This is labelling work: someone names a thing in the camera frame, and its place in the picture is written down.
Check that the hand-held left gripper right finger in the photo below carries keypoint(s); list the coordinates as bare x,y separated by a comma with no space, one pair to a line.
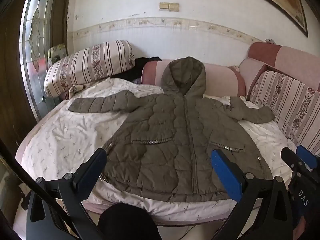
225,175

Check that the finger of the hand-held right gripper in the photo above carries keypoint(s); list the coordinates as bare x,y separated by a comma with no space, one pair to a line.
291,158
307,156

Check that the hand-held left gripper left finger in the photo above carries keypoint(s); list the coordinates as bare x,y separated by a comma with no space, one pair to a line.
92,172

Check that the olive quilted hooded jacket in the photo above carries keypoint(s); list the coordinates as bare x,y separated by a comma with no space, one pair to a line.
162,142

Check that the white floral bedsheet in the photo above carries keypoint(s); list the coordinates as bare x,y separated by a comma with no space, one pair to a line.
62,135

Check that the striped floral backrest cushion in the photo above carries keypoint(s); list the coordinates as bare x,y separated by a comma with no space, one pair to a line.
287,100

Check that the small floral cloth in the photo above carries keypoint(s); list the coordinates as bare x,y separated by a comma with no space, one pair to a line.
75,90

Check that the pink padded bolster headboard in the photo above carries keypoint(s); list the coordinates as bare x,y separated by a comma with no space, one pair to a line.
220,80

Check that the pink upholstered headboard section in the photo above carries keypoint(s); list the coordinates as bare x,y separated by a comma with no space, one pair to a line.
287,57

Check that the striped floral bolster pillow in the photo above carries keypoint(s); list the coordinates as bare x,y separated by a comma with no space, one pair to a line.
87,65

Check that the black cloth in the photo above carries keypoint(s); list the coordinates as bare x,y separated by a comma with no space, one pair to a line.
135,72

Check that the green patterned cushion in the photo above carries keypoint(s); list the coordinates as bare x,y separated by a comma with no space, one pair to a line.
57,52

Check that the stained glass door panel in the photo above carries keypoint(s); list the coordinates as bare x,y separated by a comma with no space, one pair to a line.
35,30

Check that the brown wooden door frame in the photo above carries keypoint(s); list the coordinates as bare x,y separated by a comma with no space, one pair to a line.
12,80

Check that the large framed wall picture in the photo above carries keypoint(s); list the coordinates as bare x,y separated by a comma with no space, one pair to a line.
287,2

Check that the beige wall switch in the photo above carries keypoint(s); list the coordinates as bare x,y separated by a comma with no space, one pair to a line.
174,7
164,6

